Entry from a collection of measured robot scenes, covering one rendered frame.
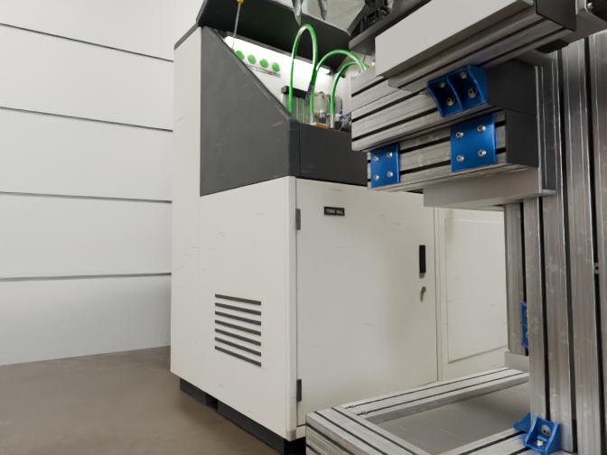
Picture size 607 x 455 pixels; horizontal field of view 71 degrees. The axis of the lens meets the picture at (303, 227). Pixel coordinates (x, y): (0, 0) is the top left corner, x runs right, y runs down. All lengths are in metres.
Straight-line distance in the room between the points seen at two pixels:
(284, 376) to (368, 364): 0.31
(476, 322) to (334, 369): 0.78
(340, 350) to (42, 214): 1.92
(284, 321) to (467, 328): 0.88
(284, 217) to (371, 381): 0.60
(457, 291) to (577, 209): 0.97
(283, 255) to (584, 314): 0.71
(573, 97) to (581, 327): 0.40
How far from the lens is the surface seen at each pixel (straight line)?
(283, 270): 1.20
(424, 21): 0.73
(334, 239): 1.28
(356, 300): 1.35
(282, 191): 1.21
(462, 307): 1.82
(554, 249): 0.90
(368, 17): 1.57
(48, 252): 2.72
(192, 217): 1.73
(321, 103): 2.07
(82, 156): 2.78
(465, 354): 1.86
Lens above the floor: 0.58
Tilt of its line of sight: 3 degrees up
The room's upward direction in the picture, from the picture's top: straight up
